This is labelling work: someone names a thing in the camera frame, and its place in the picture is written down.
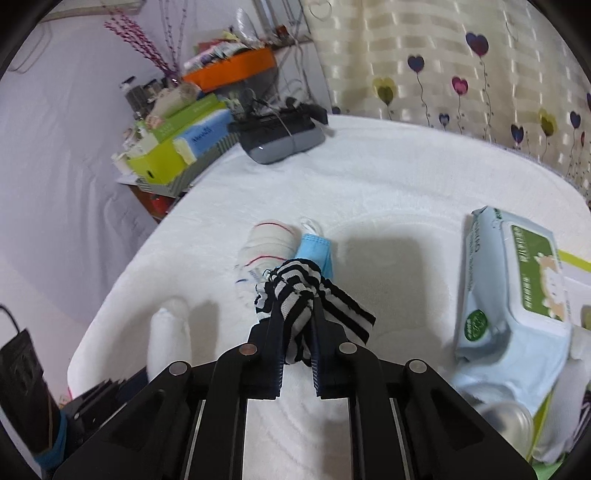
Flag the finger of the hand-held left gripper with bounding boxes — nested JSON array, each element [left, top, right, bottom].
[[62, 369, 151, 435]]

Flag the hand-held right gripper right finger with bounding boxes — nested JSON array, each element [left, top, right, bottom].
[[309, 295, 539, 480]]

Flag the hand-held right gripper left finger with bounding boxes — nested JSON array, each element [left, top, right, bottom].
[[53, 288, 284, 480]]

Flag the black white striped sock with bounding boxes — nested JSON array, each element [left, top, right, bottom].
[[254, 259, 377, 367]]

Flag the white sock blue print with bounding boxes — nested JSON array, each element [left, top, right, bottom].
[[232, 261, 278, 319]]

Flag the blue face mask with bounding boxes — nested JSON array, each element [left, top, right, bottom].
[[293, 219, 338, 280]]

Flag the white rolled sock red stripe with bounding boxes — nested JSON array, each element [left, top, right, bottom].
[[238, 220, 305, 271]]

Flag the wooden shelf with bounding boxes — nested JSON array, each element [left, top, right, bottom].
[[115, 175, 185, 227]]

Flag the striped tray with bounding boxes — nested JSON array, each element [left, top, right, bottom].
[[134, 131, 243, 198]]

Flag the wet wipes pack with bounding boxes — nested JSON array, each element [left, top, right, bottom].
[[450, 205, 575, 416]]

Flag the clear plastic bottle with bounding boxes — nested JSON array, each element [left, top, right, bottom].
[[478, 401, 536, 457]]

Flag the lime green box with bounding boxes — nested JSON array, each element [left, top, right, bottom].
[[126, 138, 188, 186]]

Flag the grey black VR headset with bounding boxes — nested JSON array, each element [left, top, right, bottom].
[[228, 104, 331, 165]]

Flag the blue tissue pack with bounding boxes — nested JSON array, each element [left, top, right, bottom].
[[173, 115, 236, 164]]

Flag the white cloth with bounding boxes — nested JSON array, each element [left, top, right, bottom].
[[531, 351, 591, 464]]

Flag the green white flat box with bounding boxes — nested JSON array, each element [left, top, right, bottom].
[[148, 95, 229, 141]]

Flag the beige cloth roll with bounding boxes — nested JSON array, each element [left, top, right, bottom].
[[152, 83, 204, 116]]

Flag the orange tray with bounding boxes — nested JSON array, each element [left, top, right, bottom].
[[182, 46, 278, 93]]

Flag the dark glass jar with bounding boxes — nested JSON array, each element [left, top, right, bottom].
[[121, 76, 160, 116]]

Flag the pile of packets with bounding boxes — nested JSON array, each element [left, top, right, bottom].
[[185, 7, 278, 70]]

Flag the heart print curtain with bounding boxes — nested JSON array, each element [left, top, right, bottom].
[[302, 0, 591, 204]]

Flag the pink branches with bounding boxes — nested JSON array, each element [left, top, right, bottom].
[[104, 0, 185, 86]]

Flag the white cable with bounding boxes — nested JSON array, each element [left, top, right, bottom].
[[272, 32, 319, 112]]

